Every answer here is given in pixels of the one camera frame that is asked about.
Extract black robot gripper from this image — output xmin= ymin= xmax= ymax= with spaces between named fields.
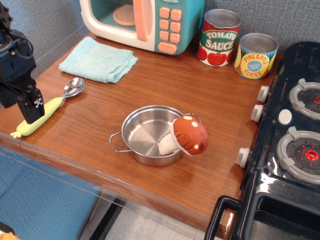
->
xmin=0 ymin=41 xmax=45 ymax=124

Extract silver metal pot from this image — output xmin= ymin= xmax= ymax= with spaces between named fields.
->
xmin=109 ymin=105 xmax=202 ymax=167

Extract brown plush mushroom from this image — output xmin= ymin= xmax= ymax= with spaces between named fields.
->
xmin=158 ymin=115 xmax=209 ymax=156

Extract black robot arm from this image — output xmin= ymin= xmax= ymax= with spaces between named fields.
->
xmin=0 ymin=4 xmax=45 ymax=124

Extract light blue folded cloth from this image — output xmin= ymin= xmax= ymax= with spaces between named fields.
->
xmin=58 ymin=37 xmax=139 ymax=84

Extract orange object at corner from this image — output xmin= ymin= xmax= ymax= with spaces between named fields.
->
xmin=0 ymin=222 xmax=20 ymax=240

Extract teal toy microwave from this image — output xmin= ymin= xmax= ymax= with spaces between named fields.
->
xmin=80 ymin=0 xmax=205 ymax=56

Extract tomato sauce can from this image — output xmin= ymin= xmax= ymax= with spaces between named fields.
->
xmin=197 ymin=8 xmax=242 ymax=67

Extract pineapple slices can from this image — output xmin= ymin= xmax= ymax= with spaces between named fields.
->
xmin=234 ymin=33 xmax=279 ymax=80

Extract black toy stove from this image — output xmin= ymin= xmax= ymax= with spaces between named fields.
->
xmin=205 ymin=41 xmax=320 ymax=240

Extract spoon with green handle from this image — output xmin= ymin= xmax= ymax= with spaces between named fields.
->
xmin=10 ymin=77 xmax=85 ymax=139

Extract black cable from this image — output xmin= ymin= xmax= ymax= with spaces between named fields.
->
xmin=8 ymin=29 xmax=35 ymax=61

